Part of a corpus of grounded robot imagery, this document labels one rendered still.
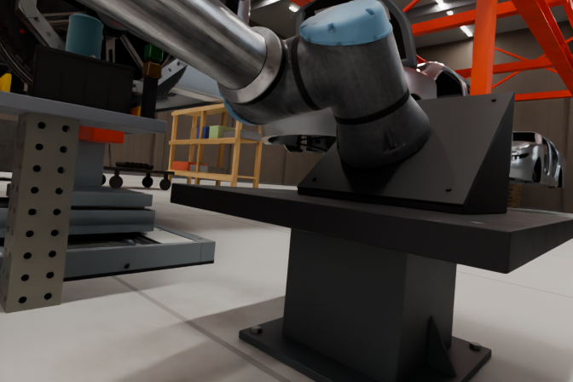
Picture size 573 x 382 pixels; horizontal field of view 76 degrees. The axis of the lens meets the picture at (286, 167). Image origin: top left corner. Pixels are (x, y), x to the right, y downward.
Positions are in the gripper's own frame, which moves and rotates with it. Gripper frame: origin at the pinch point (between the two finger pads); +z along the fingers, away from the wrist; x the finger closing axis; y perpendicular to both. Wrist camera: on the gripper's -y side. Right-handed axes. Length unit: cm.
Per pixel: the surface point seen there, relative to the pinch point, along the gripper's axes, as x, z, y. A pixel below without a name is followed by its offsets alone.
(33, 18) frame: 27.4, 33.3, 19.1
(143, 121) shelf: 11.2, 10.9, -22.6
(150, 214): -15, 56, -32
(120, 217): -5, 58, -33
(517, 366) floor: -32, -39, -94
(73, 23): 20.7, 23.8, 13.3
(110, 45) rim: 2.1, 40.0, 25.1
